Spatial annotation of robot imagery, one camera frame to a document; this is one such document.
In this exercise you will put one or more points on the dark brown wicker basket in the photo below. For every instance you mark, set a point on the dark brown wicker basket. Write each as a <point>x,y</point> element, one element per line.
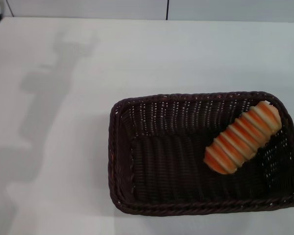
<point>176,166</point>

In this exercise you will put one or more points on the orange striped bread roll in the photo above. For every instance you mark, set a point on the orange striped bread roll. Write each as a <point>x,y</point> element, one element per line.
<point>242,139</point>

